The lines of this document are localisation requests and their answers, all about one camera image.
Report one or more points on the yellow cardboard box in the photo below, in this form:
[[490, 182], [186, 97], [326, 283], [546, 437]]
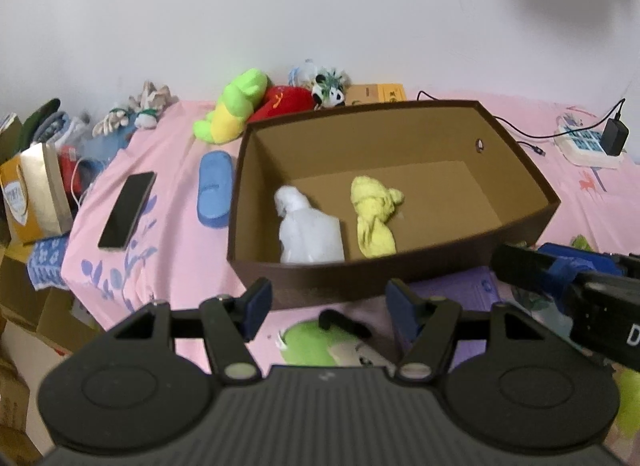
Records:
[[380, 93]]

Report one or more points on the white towel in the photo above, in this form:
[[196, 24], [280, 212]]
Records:
[[307, 231]]

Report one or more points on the green fuzzy item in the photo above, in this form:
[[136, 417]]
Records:
[[582, 242]]

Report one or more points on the plain cardboard carton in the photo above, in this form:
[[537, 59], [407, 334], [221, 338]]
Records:
[[50, 316]]

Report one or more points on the gold paper bag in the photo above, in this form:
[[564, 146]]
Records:
[[37, 196]]

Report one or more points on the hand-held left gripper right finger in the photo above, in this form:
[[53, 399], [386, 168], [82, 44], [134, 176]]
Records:
[[400, 308]]

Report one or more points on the black smartphone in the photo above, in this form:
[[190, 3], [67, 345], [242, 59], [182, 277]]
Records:
[[127, 208]]

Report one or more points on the blue patterned cloth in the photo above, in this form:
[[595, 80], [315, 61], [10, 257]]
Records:
[[47, 263]]

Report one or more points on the brown cardboard box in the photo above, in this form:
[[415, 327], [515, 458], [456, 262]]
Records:
[[375, 140]]

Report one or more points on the black charger plug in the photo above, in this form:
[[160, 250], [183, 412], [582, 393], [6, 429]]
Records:
[[615, 138]]

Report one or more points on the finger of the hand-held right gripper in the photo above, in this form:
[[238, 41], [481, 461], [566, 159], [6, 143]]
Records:
[[525, 268], [580, 256]]

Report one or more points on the panda plush toy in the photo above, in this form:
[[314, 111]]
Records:
[[330, 90]]

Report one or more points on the clear plastic bag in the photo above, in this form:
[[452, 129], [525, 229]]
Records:
[[302, 73]]

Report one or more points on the yellow towel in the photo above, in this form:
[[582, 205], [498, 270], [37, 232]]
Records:
[[372, 216]]

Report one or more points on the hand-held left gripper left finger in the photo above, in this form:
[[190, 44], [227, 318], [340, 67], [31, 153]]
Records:
[[257, 308]]

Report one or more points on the dark green hat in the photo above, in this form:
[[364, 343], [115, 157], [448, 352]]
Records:
[[40, 118]]

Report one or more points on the red plush toy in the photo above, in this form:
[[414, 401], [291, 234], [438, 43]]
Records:
[[285, 100]]

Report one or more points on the beige plush toy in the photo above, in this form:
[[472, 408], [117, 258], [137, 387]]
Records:
[[142, 105]]

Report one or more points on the white power strip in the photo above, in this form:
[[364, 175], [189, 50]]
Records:
[[582, 145]]

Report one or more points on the pink printed bedsheet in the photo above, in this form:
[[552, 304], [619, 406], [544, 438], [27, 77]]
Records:
[[170, 226]]

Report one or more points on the green plush toy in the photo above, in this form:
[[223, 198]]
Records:
[[232, 105]]

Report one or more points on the black hook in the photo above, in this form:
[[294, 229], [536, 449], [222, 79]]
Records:
[[345, 323]]

